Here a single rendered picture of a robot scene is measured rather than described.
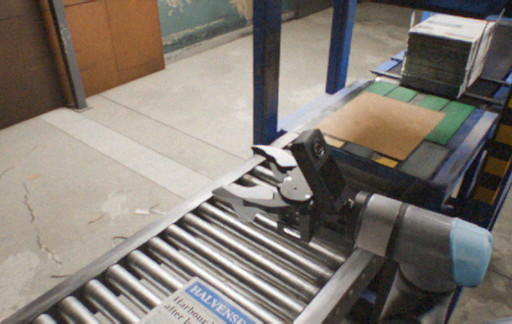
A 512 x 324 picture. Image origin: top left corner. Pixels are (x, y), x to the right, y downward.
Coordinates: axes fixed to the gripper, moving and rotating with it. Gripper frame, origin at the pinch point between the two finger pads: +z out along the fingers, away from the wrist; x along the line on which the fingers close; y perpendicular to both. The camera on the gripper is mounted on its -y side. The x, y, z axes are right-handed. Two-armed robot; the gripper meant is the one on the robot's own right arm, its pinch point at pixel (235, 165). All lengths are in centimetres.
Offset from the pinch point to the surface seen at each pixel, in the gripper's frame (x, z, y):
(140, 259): 0, 34, 44
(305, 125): 87, 27, 56
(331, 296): 13.6, -12.6, 46.0
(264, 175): 49, 25, 52
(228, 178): 41, 34, 50
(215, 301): -12.2, -1.6, 19.1
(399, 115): 114, -3, 60
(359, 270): 25, -16, 47
